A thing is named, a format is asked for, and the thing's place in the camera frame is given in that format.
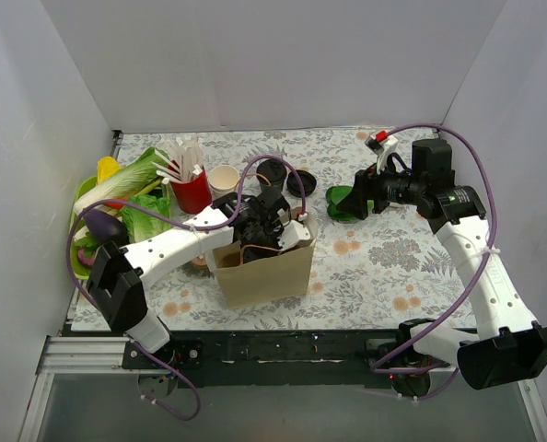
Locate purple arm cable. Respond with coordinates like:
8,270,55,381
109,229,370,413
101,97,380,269
369,122,499,400
64,155,309,421

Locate brown paper bag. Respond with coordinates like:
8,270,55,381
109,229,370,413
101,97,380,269
205,215,318,308

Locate white paper cup stack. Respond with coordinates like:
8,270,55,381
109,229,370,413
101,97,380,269
208,165,240,200

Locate black sleeved paper cup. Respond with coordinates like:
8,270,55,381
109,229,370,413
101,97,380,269
260,181,284,198

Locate black coffee lid stack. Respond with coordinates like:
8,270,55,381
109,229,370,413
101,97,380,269
286,169,317,198

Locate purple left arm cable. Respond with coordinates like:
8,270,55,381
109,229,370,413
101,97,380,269
64,155,309,421

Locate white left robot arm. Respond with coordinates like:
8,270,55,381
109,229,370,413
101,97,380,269
86,192,291,368

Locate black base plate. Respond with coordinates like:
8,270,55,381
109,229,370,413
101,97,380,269
122,329,450,388

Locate green lettuce leaf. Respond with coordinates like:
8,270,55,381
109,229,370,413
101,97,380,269
120,194,171,243

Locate yellow pepper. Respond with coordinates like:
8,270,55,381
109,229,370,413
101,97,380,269
97,157,121,182

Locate aluminium frame rail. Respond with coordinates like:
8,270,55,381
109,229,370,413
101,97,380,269
20,334,547,441

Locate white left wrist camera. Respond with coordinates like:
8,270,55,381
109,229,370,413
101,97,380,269
277,213,314,252

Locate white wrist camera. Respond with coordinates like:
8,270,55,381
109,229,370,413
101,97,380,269
365,131,399,174
277,213,314,252

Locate brown cardboard cup carrier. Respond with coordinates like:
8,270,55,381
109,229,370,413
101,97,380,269
191,256,208,269

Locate red ribbed cup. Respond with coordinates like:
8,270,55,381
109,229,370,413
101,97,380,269
170,169,212,215

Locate green plastic tray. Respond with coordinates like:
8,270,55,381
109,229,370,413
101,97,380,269
70,176,97,281

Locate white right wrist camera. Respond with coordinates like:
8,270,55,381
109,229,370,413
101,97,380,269
365,131,399,174

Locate large napa cabbage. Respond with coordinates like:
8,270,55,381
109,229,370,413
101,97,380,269
73,147,168,215

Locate purple eggplant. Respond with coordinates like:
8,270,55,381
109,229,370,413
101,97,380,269
84,209,129,246

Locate floral patterned table mat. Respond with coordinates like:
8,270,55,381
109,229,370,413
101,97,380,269
146,127,475,330

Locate green white bok choy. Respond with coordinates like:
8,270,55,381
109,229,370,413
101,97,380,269
325,185,360,223

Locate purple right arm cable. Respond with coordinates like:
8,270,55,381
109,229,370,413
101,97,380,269
369,122,499,400

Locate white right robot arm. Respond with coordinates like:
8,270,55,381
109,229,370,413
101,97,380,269
338,133,547,390

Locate small purple vegetable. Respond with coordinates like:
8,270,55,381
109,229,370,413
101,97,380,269
77,248,97,268

